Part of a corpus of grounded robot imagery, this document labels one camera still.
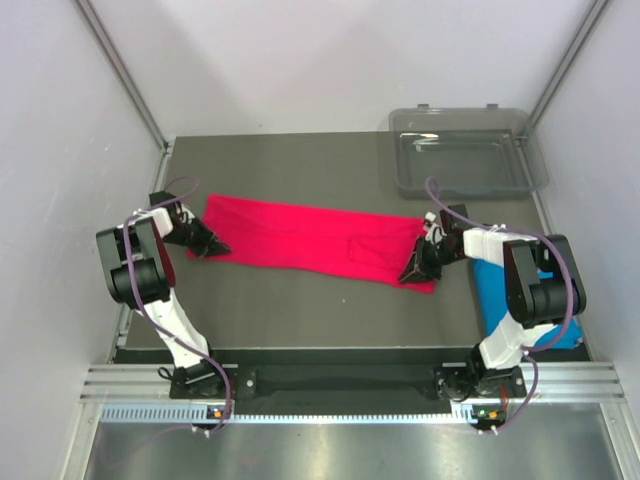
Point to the blue folded t shirt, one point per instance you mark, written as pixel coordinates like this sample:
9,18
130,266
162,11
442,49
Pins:
490,286

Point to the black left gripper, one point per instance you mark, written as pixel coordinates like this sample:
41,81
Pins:
204,248

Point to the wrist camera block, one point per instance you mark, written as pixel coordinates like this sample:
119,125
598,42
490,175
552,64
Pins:
437,227
171,206

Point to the red t shirt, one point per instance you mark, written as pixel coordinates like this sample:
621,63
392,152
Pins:
347,244

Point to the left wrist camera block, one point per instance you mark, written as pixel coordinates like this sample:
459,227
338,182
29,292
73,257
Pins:
171,206

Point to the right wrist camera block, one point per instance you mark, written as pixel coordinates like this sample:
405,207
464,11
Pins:
437,227

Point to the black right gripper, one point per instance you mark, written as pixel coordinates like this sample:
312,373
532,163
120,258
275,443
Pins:
416,271

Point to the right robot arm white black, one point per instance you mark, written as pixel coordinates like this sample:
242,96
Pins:
543,286

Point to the clear plastic storage bin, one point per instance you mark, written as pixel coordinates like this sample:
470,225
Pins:
485,153

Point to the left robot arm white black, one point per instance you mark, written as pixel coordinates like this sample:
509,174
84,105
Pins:
139,274

